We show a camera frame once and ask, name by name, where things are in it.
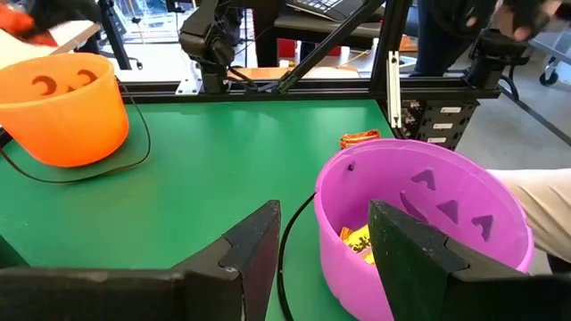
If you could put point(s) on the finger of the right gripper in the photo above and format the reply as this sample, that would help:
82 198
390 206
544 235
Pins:
67 11

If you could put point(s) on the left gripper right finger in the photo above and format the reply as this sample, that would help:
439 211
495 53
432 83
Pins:
424 281

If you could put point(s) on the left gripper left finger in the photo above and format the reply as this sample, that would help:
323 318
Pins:
250 267

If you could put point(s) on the yellow sour candy packet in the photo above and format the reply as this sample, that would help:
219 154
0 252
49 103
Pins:
345 233
361 244

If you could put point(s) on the purple pumpkin bucket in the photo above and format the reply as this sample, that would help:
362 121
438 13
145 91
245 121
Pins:
383 169

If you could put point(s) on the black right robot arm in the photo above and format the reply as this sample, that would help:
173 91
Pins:
207 40

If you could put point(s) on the light wooden desk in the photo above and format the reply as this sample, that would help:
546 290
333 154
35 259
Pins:
76 35

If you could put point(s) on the black tripod stand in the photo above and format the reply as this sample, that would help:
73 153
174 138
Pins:
113 40

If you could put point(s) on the green table mat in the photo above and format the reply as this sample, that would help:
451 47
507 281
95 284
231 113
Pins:
214 169

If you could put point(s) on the orange pumpkin bucket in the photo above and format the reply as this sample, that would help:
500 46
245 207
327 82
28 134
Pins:
67 129

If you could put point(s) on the person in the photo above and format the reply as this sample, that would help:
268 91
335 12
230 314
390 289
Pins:
544 209
439 44

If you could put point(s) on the black control box white labels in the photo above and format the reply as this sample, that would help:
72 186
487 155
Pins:
424 120

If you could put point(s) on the orange box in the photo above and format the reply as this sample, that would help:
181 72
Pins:
408 43

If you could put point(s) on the dark grey laptop stand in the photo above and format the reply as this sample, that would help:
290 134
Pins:
330 27

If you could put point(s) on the grey laptop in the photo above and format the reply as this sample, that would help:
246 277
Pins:
321 5

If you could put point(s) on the grey wheeled cart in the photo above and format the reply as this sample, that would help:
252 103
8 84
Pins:
553 46

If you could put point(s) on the person's hand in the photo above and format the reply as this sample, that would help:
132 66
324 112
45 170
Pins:
504 20

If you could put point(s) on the black aluminium table frame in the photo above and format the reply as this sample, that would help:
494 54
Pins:
321 94

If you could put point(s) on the silver aluminium extrusion bracket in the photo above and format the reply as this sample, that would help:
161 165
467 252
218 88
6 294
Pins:
393 89

